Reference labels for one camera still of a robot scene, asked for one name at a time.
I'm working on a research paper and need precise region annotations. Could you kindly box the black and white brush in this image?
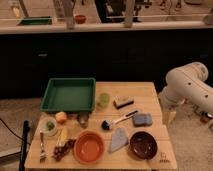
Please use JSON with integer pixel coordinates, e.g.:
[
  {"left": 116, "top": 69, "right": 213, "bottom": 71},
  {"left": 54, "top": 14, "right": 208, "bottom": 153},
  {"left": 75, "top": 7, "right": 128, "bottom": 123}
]
[{"left": 101, "top": 110, "right": 138, "bottom": 130}]

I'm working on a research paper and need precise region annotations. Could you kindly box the metal fork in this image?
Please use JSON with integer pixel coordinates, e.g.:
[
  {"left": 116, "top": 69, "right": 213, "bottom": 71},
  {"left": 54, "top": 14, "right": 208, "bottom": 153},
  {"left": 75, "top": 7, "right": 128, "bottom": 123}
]
[{"left": 40, "top": 132, "right": 46, "bottom": 163}]

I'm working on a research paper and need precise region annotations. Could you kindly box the green plastic cup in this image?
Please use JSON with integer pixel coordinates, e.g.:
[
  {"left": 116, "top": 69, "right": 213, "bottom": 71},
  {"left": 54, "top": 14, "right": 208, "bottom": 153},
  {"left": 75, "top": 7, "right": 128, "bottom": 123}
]
[{"left": 97, "top": 93, "right": 110, "bottom": 108}]

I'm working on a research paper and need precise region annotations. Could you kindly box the background green tray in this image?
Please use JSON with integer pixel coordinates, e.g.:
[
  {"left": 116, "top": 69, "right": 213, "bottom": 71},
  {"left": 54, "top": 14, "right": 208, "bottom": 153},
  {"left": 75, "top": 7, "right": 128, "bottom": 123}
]
[{"left": 18, "top": 16, "right": 52, "bottom": 26}]

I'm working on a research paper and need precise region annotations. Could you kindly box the red orange bowl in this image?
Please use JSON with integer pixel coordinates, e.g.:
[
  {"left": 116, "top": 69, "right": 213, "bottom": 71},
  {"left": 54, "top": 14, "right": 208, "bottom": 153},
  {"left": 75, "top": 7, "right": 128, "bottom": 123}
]
[{"left": 74, "top": 131, "right": 105, "bottom": 164}]

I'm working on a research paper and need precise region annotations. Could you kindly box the dark brown bowl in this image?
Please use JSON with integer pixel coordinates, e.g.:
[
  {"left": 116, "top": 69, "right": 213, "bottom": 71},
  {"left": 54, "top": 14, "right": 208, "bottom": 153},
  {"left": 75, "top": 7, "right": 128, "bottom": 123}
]
[{"left": 129, "top": 131, "right": 158, "bottom": 160}]

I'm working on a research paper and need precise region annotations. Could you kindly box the orange fruit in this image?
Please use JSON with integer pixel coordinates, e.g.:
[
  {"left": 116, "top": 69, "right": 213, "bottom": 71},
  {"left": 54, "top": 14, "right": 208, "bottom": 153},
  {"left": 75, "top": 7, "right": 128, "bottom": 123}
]
[{"left": 55, "top": 112, "right": 67, "bottom": 124}]

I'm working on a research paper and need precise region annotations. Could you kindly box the blue sponge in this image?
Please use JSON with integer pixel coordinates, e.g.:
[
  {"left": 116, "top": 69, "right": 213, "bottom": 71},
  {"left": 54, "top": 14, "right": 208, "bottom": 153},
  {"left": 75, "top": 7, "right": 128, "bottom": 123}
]
[{"left": 133, "top": 114, "right": 152, "bottom": 126}]

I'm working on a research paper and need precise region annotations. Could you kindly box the brown grape bunch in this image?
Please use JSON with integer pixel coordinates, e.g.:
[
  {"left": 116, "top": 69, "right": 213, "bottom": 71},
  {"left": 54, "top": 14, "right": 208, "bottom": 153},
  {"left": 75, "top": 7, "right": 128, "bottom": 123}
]
[{"left": 52, "top": 139, "right": 75, "bottom": 161}]

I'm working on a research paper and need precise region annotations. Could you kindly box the light blue cloth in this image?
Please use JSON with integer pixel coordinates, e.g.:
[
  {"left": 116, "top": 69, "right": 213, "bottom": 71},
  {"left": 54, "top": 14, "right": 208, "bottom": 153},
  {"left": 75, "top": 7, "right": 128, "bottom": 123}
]
[{"left": 109, "top": 128, "right": 128, "bottom": 153}]

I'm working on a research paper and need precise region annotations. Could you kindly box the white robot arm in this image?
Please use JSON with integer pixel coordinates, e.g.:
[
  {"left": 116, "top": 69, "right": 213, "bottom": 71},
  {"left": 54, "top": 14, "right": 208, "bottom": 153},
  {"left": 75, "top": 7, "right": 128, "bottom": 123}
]
[{"left": 158, "top": 62, "right": 213, "bottom": 125}]

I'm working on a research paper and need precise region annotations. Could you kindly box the black stand pole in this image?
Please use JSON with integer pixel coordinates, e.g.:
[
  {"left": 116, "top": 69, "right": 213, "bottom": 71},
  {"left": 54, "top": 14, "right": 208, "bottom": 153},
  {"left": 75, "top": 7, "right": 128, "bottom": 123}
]
[{"left": 18, "top": 120, "right": 30, "bottom": 171}]

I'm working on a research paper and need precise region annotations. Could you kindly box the wooden block eraser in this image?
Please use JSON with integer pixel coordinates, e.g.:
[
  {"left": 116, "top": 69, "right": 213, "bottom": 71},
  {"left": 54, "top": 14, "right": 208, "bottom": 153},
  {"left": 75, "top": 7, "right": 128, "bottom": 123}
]
[{"left": 113, "top": 96, "right": 134, "bottom": 109}]

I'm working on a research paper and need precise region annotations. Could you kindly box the small clear glass bowl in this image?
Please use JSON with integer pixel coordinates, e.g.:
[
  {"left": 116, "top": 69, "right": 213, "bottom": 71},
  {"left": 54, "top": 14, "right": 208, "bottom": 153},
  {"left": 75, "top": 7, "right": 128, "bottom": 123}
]
[{"left": 39, "top": 117, "right": 58, "bottom": 136}]

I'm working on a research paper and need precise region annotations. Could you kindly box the yellow corn cob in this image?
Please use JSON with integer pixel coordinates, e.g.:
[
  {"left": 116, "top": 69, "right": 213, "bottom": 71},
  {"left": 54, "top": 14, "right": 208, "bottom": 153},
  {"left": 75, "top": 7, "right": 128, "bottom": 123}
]
[{"left": 57, "top": 126, "right": 68, "bottom": 147}]

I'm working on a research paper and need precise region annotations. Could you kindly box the green plastic tray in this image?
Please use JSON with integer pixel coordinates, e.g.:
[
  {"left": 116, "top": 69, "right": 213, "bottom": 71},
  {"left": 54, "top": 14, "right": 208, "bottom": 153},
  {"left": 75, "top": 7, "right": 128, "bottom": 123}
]
[{"left": 40, "top": 78, "right": 96, "bottom": 113}]

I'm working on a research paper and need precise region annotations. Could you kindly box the background red bowl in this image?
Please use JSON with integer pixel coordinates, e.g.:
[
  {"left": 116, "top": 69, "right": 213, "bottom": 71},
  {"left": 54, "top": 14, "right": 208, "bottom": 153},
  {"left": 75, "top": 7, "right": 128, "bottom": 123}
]
[{"left": 74, "top": 15, "right": 86, "bottom": 24}]

